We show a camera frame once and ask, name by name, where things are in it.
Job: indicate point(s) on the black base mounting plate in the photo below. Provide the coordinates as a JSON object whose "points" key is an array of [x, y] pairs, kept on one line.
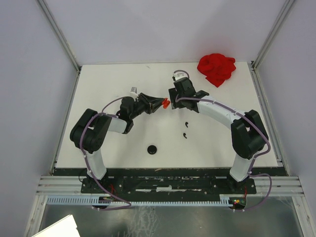
{"points": [[210, 184]]}

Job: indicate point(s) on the orange round earbud case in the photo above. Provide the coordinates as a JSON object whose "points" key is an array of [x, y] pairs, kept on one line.
{"points": [[165, 103]]}

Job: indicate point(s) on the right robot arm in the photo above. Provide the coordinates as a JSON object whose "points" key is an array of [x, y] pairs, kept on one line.
{"points": [[249, 137]]}

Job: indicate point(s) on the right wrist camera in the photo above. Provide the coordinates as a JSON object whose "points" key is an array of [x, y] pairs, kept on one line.
{"points": [[180, 74]]}

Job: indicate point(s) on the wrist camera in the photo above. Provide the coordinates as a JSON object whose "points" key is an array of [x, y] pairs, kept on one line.
{"points": [[180, 74], [133, 92]]}

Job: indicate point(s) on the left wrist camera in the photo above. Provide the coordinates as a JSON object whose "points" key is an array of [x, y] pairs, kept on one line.
{"points": [[133, 92]]}

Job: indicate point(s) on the aluminium front rail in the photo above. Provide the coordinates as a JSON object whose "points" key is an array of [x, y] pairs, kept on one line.
{"points": [[289, 186]]}

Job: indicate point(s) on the right aluminium frame post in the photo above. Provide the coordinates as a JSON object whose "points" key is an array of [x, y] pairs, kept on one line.
{"points": [[277, 26]]}

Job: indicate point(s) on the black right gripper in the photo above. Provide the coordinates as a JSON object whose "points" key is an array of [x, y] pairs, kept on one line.
{"points": [[172, 92]]}

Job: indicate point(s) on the white paper sheet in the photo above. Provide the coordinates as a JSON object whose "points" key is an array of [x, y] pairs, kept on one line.
{"points": [[66, 227]]}

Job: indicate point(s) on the white slotted cable duct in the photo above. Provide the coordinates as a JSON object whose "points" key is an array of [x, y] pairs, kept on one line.
{"points": [[104, 200]]}

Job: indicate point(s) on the black round earbud case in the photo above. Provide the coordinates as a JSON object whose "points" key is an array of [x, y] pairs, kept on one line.
{"points": [[152, 149]]}

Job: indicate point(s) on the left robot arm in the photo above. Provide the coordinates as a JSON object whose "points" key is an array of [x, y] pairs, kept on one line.
{"points": [[90, 131]]}

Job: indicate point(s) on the aluminium frame post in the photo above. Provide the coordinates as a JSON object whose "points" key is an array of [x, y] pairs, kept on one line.
{"points": [[58, 33], [277, 26]]}

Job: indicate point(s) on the left aluminium frame post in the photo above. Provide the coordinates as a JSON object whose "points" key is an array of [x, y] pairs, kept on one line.
{"points": [[58, 33]]}

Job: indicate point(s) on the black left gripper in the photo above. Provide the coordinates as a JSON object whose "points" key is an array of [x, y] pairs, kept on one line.
{"points": [[153, 103]]}

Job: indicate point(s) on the red crumpled cloth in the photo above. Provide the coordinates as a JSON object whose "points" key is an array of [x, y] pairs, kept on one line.
{"points": [[217, 68]]}

